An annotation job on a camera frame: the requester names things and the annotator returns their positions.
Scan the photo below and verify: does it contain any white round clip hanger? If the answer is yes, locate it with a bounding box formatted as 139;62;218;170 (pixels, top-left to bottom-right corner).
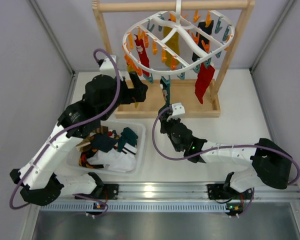
122;0;236;78

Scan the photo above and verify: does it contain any teal sock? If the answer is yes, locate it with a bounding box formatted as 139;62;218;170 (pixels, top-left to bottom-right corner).
160;76;171;107

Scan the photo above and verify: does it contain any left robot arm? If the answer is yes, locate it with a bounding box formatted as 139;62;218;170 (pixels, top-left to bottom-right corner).
10;72;148;206

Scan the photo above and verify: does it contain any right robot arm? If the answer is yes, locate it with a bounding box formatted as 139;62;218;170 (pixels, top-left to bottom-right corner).
157;83;292;193

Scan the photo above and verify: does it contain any wooden hanger stand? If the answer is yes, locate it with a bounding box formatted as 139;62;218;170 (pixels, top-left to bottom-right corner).
92;0;255;119

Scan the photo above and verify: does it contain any red sock with white pattern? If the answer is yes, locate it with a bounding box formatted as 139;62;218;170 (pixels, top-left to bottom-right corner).
134;35;150;68

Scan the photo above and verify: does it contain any dark green sock in basket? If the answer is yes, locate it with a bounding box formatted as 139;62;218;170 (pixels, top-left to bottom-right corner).
117;127;138;152

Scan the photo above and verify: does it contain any mustard sock centre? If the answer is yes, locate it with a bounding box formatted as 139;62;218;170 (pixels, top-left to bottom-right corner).
163;26;180;68

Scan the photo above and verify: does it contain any white sock in basket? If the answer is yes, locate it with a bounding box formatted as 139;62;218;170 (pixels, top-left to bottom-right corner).
87;149;137;173

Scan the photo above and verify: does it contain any brown striped sock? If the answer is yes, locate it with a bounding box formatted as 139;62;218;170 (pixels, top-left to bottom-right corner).
75;126;109;153

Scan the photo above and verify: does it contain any dark navy sock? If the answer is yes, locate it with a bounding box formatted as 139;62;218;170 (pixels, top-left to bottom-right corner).
191;20;214;63

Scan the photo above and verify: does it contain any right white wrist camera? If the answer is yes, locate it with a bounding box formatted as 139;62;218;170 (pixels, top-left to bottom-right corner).
170;102;186;119

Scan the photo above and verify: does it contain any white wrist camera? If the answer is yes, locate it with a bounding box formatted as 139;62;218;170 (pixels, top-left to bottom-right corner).
99;57;116;76
170;102;186;119

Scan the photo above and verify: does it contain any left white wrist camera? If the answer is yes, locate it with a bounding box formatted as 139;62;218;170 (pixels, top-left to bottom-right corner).
99;57;116;76

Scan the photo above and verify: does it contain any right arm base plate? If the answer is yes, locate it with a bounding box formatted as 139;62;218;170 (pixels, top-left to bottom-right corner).
207;183;253;201

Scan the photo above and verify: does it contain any aluminium rail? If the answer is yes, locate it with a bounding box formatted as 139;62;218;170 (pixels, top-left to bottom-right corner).
39;182;300;213

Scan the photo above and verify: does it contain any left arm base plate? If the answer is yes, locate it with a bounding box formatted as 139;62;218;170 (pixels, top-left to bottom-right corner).
80;183;119;200

